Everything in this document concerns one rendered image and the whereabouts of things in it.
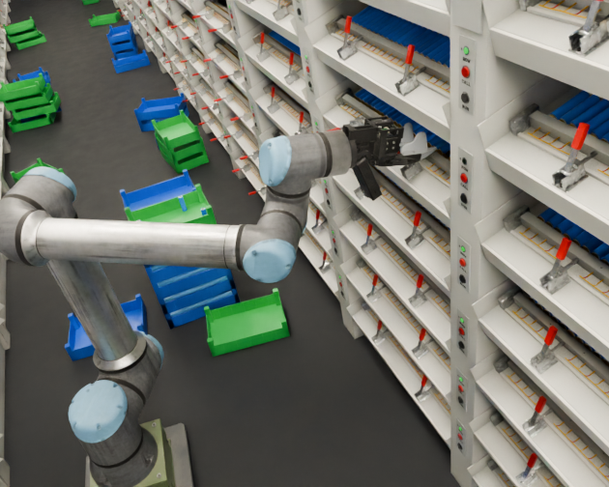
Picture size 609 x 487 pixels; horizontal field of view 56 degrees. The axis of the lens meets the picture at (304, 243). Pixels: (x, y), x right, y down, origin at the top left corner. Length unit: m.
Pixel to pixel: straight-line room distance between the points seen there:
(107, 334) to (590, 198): 1.20
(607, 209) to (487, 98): 0.25
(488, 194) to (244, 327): 1.44
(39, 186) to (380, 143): 0.74
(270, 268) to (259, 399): 1.04
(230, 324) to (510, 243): 1.46
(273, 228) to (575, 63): 0.58
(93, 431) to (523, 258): 1.11
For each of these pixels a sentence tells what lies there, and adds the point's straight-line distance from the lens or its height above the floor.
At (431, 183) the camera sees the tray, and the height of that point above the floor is 0.91.
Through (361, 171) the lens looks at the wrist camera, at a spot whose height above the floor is 0.97.
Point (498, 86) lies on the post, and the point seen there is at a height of 1.20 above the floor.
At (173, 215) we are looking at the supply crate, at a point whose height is 0.40.
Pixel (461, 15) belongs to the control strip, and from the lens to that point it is 0.96.
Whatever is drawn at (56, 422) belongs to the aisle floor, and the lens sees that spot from 2.30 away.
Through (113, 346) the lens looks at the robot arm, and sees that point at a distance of 1.65.
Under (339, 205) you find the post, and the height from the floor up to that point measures 0.59.
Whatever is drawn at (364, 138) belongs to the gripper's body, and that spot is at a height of 1.04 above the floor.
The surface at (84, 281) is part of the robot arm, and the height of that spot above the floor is 0.75.
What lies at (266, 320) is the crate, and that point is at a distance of 2.30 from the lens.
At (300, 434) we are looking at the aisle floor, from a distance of 1.94.
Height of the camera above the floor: 1.58
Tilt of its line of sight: 37 degrees down
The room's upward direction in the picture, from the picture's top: 11 degrees counter-clockwise
